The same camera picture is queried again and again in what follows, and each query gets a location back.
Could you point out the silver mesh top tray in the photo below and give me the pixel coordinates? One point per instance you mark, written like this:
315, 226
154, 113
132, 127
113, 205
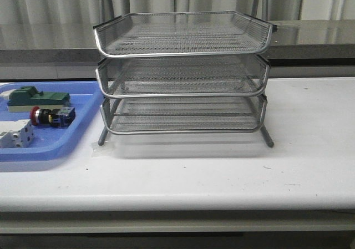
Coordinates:
141, 35

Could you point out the green electrical switch block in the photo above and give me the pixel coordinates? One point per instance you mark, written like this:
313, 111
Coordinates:
24, 99

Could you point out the blue plastic tray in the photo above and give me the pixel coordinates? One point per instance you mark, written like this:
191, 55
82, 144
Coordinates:
49, 142

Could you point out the grey metal rack frame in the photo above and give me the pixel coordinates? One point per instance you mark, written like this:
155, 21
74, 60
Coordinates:
263, 130

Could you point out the grey background counter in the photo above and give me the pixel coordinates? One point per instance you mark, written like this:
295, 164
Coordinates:
295, 43

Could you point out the red emergency stop button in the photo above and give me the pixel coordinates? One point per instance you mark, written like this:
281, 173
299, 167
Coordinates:
57, 118

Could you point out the white circuit breaker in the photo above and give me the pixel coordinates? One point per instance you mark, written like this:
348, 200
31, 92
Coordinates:
16, 134

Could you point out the silver mesh bottom tray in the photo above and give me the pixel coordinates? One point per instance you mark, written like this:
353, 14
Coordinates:
219, 114

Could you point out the silver mesh tray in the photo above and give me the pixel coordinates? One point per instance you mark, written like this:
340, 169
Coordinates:
219, 114
141, 35
212, 75

